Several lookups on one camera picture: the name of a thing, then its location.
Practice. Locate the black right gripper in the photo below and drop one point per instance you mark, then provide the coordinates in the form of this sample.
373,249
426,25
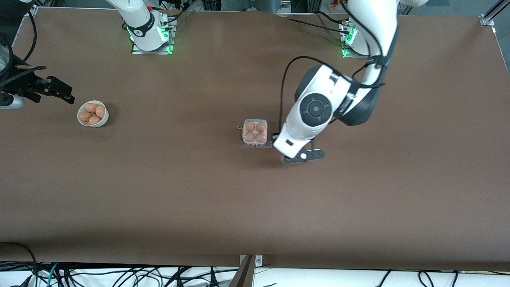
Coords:
20,82

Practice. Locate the clear plastic egg box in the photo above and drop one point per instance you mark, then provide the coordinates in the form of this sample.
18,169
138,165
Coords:
255,145

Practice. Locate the brown egg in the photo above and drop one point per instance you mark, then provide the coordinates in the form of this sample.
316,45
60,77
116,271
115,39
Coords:
249,137
250,126
260,137
84,116
94,120
260,127
101,112
91,107

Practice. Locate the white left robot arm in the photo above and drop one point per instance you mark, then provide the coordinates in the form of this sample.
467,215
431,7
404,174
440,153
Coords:
314,107

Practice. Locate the white round bowl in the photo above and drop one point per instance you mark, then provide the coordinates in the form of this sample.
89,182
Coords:
102,119

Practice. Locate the dark support beam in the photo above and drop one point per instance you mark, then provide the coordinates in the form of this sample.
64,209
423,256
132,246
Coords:
243,275

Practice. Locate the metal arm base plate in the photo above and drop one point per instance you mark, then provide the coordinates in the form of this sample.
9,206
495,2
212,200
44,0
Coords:
137,51
347,48

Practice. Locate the small metal table bracket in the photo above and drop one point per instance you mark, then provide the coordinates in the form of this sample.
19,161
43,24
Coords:
258,260

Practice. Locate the aluminium corner bracket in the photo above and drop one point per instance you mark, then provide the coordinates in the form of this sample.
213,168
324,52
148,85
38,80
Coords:
487,20

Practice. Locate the aluminium frame profile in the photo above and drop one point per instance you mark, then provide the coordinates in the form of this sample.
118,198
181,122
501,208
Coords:
500,8

